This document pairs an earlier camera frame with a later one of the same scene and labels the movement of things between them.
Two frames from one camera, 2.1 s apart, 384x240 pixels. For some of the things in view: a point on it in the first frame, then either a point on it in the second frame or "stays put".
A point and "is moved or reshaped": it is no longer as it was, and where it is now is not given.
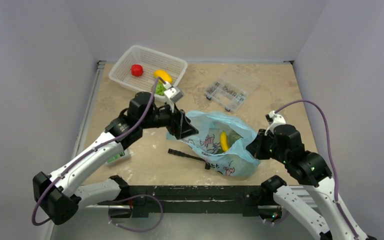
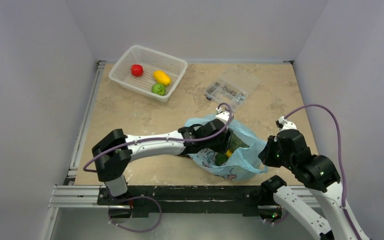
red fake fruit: (137, 70) stays put
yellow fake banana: (223, 141) is moved or reshaped
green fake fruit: (160, 89) stays put
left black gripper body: (167, 119) → (220, 144)
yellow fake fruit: (164, 75) stays put
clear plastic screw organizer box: (231, 89) stays put
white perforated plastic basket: (151, 61) stays put
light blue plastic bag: (222, 140) is moved or reshaped
